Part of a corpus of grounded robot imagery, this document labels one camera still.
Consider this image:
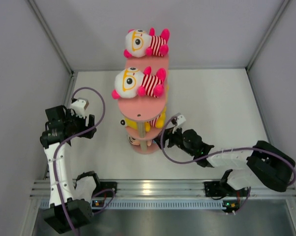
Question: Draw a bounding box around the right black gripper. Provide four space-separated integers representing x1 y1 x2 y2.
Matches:
154 123 196 156

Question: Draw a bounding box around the yellow plush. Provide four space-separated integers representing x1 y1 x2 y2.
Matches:
120 106 167 132

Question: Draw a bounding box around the black-haired doll blue pants front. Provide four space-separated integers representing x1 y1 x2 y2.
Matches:
127 135 153 147

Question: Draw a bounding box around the white pink plush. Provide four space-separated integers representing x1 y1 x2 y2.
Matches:
112 66 167 99
123 28 170 58

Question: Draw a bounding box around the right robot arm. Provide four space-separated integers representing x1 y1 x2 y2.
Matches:
154 127 296 195

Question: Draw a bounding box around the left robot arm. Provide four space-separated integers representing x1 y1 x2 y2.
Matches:
40 102 102 234

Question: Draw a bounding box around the pink three-tier wooden shelf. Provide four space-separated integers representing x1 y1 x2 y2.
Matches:
117 56 169 154

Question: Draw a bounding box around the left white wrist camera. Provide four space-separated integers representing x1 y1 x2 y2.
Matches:
70 98 89 118

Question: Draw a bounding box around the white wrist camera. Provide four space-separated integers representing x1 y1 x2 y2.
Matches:
171 113 186 128
70 98 89 118

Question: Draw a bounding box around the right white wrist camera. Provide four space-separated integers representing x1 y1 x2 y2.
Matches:
171 113 186 128

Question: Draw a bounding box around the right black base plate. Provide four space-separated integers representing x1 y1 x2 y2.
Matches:
204 181 248 200

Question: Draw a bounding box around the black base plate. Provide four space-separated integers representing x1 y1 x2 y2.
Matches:
92 181 118 198
204 181 248 200

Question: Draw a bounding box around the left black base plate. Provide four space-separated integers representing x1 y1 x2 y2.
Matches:
92 181 118 198

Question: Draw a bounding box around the white slotted cable duct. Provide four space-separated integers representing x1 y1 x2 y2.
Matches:
90 199 237 210

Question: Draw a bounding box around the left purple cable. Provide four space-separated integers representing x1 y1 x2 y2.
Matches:
52 87 117 234

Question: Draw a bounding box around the aluminium front rail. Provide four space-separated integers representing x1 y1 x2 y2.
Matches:
30 178 296 198

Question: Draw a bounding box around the left aluminium frame post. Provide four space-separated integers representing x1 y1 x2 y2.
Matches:
27 0 74 75

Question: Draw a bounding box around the aluminium frame post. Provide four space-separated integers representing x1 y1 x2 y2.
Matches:
27 0 74 75
246 0 292 70

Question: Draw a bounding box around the right aluminium frame post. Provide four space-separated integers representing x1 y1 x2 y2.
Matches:
246 0 292 70

